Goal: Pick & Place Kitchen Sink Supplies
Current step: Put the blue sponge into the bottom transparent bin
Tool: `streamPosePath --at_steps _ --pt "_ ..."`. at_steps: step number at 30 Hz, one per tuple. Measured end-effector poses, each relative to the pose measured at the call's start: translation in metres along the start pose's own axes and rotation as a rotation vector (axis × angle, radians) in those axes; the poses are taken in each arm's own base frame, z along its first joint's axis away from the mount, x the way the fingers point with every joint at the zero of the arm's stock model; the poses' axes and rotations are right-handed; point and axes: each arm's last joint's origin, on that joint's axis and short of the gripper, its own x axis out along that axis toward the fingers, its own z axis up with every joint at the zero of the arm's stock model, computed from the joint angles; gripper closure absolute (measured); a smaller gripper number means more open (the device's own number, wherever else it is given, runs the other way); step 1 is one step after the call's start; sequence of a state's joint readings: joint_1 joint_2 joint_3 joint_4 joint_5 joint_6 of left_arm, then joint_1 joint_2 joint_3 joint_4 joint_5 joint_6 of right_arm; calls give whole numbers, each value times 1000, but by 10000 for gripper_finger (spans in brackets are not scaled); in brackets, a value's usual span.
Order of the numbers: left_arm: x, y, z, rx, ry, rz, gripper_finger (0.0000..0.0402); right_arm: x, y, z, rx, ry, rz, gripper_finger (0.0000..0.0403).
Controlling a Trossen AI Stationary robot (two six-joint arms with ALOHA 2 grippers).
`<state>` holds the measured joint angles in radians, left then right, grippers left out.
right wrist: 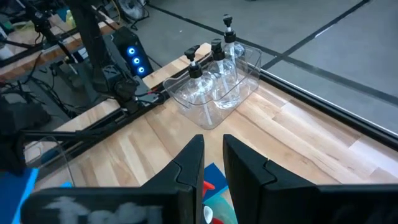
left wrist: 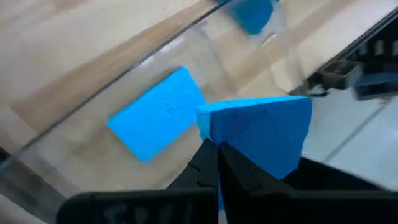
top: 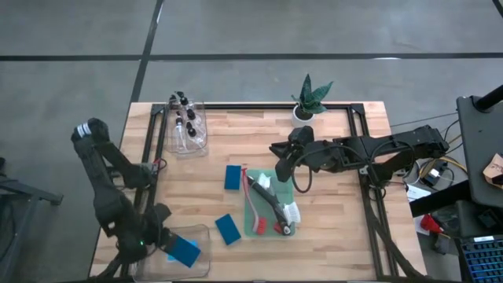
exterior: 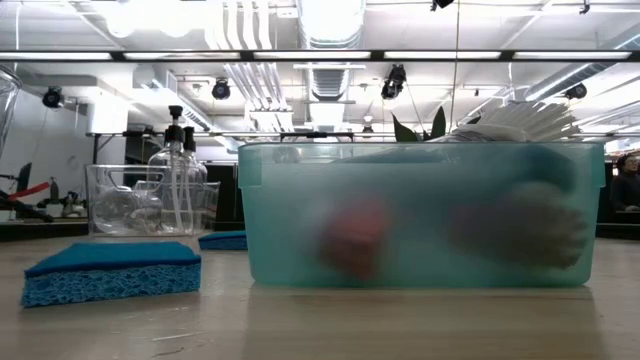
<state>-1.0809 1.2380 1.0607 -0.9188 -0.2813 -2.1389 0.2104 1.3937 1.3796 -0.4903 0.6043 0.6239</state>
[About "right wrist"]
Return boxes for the black floor fan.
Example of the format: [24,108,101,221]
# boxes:
[116,0,150,21]

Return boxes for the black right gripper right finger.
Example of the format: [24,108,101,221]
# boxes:
[222,134,318,224]

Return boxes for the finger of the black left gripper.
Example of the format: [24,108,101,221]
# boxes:
[0,136,27,175]

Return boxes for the wooden background workbench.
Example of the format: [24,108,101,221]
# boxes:
[0,12,121,80]

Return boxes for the large clear plastic bin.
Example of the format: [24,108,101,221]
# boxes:
[24,136,76,189]

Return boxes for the black aluminium table frame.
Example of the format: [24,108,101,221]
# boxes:
[18,52,398,162]

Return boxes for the black computer with blue lights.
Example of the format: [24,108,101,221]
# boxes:
[110,26,155,78]

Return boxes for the small clear plastic bin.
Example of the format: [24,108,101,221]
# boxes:
[162,42,262,131]

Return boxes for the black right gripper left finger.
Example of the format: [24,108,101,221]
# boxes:
[140,134,205,224]

